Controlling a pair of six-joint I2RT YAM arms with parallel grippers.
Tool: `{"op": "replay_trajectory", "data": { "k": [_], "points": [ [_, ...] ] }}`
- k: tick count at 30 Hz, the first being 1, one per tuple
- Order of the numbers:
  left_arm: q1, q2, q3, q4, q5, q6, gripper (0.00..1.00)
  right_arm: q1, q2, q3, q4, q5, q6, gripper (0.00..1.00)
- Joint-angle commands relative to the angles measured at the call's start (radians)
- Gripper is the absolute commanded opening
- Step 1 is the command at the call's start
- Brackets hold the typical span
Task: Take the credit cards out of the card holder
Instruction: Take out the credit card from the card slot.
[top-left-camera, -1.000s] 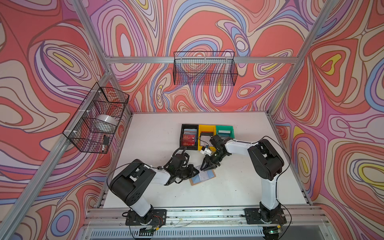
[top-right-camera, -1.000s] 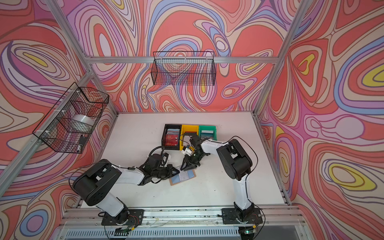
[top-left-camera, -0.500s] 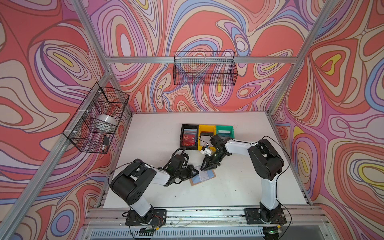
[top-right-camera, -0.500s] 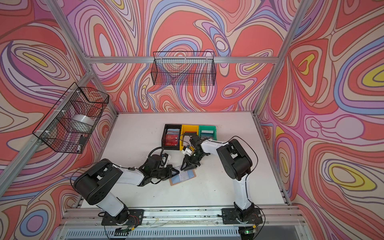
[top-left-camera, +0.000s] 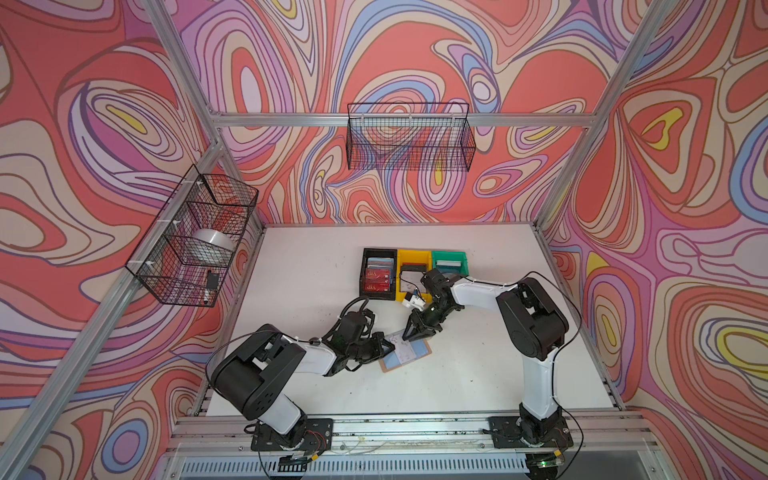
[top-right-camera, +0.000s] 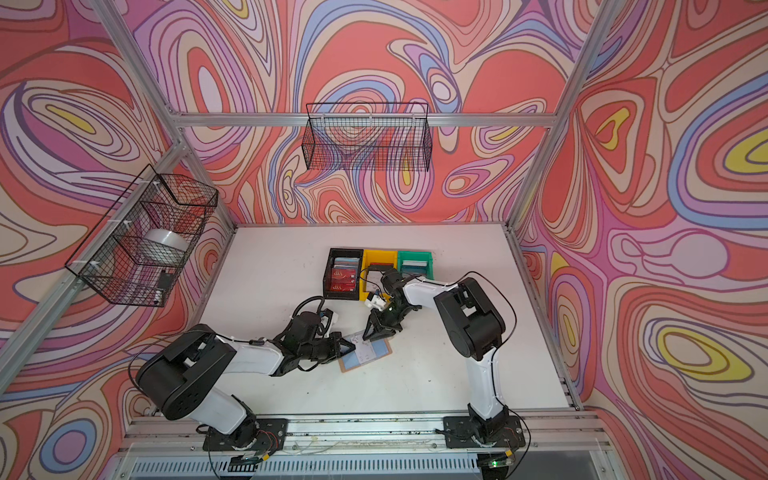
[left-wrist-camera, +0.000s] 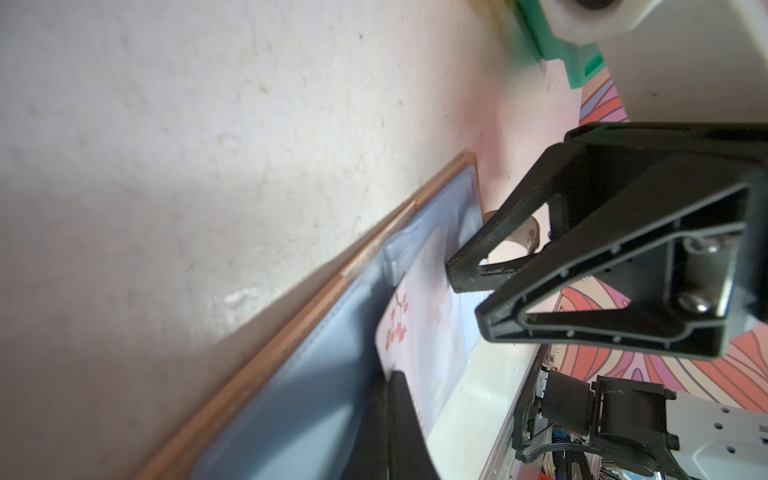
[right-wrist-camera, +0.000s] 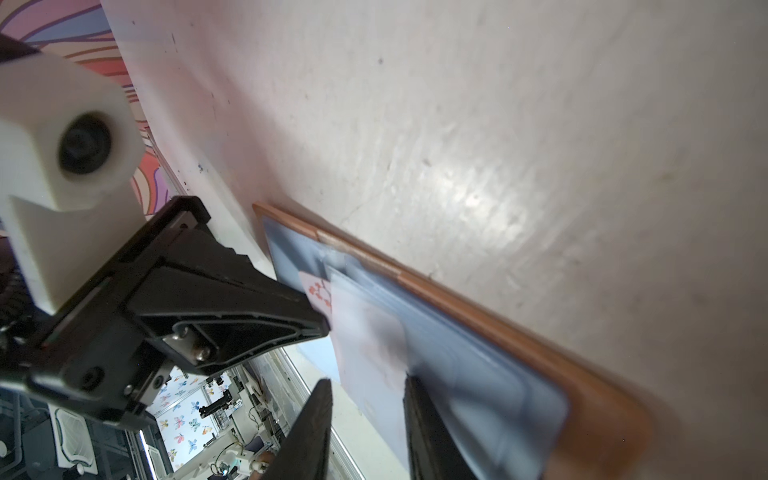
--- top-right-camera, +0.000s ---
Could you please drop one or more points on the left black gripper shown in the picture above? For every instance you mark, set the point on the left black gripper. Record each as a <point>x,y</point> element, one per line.
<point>336,342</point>

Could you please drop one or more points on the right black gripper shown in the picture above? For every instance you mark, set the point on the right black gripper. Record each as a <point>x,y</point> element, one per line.
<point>381,326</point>

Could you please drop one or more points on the tan leather card holder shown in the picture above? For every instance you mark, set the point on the tan leather card holder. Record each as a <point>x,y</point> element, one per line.
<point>381,348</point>

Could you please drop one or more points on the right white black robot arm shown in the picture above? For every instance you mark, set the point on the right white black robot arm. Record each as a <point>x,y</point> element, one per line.
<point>475,329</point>

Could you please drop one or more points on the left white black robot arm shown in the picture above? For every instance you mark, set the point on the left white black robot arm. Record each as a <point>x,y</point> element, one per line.
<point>181,379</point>

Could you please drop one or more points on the red VIP cards stack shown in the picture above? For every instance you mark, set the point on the red VIP cards stack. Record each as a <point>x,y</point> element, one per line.
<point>344,274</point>

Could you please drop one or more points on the black plastic bin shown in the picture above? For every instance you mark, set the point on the black plastic bin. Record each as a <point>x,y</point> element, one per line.
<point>340,252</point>

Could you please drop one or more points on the yellow plastic bin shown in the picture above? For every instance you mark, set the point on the yellow plastic bin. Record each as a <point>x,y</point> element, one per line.
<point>374,264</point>

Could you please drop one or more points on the green plastic bin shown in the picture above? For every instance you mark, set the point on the green plastic bin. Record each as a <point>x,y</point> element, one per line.
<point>418,263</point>

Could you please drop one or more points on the white roll in basket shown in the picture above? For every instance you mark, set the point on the white roll in basket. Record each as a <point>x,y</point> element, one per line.
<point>164,247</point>

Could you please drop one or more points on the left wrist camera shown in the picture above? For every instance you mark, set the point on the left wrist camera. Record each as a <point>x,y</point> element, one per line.
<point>329,316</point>

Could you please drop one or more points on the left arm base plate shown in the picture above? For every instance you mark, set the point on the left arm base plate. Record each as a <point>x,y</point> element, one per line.
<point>265,435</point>

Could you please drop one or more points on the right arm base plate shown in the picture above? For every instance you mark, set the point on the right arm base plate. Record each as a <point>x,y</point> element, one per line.
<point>464,432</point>

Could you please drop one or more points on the back black wire basket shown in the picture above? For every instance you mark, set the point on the back black wire basket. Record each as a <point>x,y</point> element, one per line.
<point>367,136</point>

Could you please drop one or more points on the black wire basket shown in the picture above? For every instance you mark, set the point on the black wire basket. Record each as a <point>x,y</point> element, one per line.
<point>115,268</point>
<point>367,136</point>

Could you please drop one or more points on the left black wire basket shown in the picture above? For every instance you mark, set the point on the left black wire basket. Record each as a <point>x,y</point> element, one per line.
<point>115,268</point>

